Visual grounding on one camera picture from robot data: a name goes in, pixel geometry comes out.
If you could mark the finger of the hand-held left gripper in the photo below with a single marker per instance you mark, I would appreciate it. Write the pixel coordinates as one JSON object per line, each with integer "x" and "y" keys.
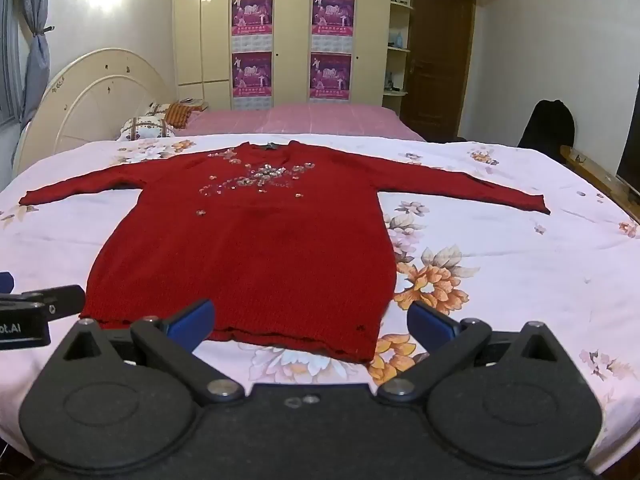
{"x": 65, "y": 300}
{"x": 5, "y": 282}

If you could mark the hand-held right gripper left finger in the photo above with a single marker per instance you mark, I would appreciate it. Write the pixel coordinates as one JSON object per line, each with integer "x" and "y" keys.
{"x": 192, "y": 322}

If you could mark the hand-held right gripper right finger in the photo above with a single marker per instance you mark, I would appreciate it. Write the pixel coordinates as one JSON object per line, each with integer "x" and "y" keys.
{"x": 430, "y": 325}

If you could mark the red sequined sweater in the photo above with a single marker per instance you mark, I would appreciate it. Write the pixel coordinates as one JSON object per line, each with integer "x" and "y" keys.
{"x": 250, "y": 260}

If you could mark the pink floral bedsheet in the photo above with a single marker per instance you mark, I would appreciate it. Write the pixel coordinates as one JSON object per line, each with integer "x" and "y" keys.
{"x": 500, "y": 260}

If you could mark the white patterned pillow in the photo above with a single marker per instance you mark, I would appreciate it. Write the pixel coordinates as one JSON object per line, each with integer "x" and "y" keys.
{"x": 157, "y": 110}
{"x": 145, "y": 128}

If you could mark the cream bed headboard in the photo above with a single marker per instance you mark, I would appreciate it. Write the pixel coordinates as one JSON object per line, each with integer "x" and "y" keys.
{"x": 80, "y": 105}

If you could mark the orange patterned pillow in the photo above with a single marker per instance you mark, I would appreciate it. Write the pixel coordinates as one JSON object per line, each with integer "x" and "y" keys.
{"x": 182, "y": 114}

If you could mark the blue grey curtain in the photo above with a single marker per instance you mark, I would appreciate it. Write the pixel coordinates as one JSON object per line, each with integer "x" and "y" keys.
{"x": 35, "y": 60}

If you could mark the wooden desk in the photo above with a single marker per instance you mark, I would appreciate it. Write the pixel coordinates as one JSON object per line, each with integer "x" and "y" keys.
{"x": 595, "y": 172}

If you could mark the black cloth covered chair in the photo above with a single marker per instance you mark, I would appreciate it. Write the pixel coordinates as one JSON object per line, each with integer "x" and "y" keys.
{"x": 547, "y": 127}

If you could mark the pink checked bed cover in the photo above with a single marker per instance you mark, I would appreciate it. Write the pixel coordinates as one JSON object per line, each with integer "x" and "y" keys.
{"x": 310, "y": 120}

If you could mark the cream corner shelf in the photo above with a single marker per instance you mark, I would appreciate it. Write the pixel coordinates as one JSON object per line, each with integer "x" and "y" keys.
{"x": 398, "y": 70}

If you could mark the brown wooden door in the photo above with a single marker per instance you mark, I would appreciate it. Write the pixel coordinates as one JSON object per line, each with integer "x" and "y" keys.
{"x": 437, "y": 60}

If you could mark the dark screen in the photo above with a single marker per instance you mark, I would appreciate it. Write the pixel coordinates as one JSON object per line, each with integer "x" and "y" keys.
{"x": 631, "y": 140}

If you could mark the blue vase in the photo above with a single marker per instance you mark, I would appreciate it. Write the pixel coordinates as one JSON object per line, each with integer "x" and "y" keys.
{"x": 398, "y": 39}

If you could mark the cream wardrobe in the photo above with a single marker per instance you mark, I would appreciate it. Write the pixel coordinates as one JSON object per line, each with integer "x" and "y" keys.
{"x": 292, "y": 35}

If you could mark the purple wall poster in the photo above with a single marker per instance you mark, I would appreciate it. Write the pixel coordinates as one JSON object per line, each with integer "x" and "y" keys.
{"x": 332, "y": 12}
{"x": 330, "y": 77}
{"x": 251, "y": 77}
{"x": 252, "y": 12}

